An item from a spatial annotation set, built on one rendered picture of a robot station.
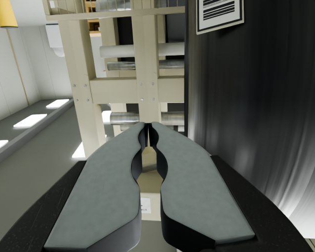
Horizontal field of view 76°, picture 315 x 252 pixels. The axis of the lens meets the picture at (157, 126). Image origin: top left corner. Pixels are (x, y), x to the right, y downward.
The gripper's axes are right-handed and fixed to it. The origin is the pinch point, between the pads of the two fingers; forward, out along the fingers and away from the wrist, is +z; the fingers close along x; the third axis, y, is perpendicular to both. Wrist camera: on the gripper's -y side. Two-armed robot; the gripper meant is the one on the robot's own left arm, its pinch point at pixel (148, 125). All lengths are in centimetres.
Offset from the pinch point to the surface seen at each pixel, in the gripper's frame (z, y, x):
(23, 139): 504, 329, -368
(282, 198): 2.0, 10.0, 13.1
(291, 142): 2.4, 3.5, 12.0
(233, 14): 7.6, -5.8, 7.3
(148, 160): 60, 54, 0
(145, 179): 53, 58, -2
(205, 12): 9.3, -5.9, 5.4
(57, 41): 1025, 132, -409
